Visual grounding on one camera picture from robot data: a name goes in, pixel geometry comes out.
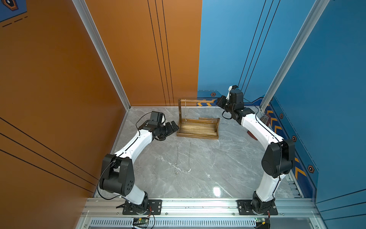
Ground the wooden jewelry display stand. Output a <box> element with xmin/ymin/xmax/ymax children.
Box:
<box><xmin>177</xmin><ymin>98</ymin><xmax>220</xmax><ymax>140</ymax></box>

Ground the silver end chain necklace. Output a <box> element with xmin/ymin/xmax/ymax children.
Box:
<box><xmin>173</xmin><ymin>145</ymin><xmax>181</xmax><ymax>175</ymax></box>

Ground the silver clasp chain necklace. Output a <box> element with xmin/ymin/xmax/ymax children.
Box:
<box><xmin>186</xmin><ymin>142</ymin><xmax>193</xmax><ymax>173</ymax></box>

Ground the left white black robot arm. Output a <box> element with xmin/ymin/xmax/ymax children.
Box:
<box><xmin>97</xmin><ymin>111</ymin><xmax>179</xmax><ymax>214</ymax></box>

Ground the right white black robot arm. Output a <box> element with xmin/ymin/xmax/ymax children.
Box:
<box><xmin>216</xmin><ymin>85</ymin><xmax>295</xmax><ymax>215</ymax></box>

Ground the dark red metronome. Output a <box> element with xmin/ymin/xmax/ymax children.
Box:
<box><xmin>244</xmin><ymin>114</ymin><xmax>270</xmax><ymax>142</ymax></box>

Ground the left green circuit board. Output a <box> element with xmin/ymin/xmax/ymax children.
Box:
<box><xmin>132</xmin><ymin>218</ymin><xmax>150</xmax><ymax>227</ymax></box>

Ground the green circuit board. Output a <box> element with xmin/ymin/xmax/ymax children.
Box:
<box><xmin>255</xmin><ymin>217</ymin><xmax>271</xmax><ymax>229</ymax></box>
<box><xmin>132</xmin><ymin>218</ymin><xmax>150</xmax><ymax>227</ymax></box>

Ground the right green circuit board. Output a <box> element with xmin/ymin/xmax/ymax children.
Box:
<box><xmin>255</xmin><ymin>217</ymin><xmax>271</xmax><ymax>229</ymax></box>

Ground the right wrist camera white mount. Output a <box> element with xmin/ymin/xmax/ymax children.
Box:
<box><xmin>226</xmin><ymin>85</ymin><xmax>238</xmax><ymax>100</ymax></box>

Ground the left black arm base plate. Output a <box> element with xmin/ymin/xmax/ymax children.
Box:
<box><xmin>123</xmin><ymin>199</ymin><xmax>163</xmax><ymax>216</ymax></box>

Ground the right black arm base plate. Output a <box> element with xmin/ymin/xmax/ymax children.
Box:
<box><xmin>236</xmin><ymin>199</ymin><xmax>278</xmax><ymax>216</ymax></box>

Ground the aluminium front rail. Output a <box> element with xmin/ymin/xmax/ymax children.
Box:
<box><xmin>81</xmin><ymin>198</ymin><xmax>320</xmax><ymax>218</ymax></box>

